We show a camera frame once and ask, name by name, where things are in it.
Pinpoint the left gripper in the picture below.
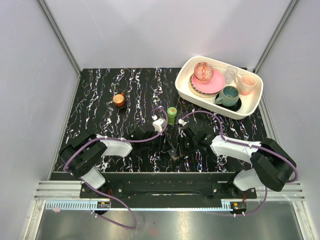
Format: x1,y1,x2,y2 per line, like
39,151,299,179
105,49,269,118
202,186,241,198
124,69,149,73
141,129,172,154

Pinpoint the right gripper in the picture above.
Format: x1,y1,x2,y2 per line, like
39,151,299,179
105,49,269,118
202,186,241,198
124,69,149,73
174,134,198,158

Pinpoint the clear weekly pill organizer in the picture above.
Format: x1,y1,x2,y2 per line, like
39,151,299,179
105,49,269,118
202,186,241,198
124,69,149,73
167,148,180,161

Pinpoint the green pill bottle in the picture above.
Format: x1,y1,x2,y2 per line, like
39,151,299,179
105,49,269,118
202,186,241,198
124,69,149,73
167,106,178,126

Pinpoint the green bottle cap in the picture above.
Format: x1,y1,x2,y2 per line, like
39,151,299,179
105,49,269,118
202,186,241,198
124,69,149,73
167,106,178,117

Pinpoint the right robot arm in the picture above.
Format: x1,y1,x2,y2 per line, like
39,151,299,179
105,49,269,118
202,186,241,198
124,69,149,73
179,122,297,199

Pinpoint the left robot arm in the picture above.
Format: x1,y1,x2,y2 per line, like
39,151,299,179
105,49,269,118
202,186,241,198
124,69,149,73
59,127,177,198

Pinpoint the black saucer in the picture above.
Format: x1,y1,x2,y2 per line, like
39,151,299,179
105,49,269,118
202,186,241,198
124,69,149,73
218,98,242,112

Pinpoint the cream striped plate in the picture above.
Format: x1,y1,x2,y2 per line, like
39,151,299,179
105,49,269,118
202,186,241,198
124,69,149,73
188,75,219,98

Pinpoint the teal ceramic mug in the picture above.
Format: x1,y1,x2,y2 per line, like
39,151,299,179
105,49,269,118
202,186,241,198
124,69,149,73
214,85,240,107

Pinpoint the pink plate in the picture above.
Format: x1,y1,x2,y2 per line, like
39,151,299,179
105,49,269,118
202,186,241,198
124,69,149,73
192,69,225,94

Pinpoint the small orange cup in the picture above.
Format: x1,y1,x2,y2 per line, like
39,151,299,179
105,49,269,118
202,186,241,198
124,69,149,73
112,92,125,108

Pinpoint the patterned red bowl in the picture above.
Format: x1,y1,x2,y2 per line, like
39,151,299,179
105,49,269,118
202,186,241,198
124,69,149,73
193,62,214,83

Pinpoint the white rectangular tub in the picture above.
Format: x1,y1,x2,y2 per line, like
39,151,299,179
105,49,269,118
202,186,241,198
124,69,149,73
175,56,264,120

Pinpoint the pink mug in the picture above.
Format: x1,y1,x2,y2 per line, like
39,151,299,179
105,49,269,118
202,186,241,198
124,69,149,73
236,74,257,96

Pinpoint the clear glass cup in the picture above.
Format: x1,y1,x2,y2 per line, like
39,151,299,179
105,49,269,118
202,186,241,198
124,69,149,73
224,66,238,85

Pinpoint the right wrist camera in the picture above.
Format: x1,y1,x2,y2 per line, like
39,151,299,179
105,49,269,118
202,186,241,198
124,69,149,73
178,119,187,126

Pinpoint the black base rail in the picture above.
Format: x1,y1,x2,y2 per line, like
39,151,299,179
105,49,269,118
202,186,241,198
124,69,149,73
79,171,258,201

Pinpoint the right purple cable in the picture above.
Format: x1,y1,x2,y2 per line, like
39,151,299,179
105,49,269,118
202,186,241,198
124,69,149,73
178,110,299,217

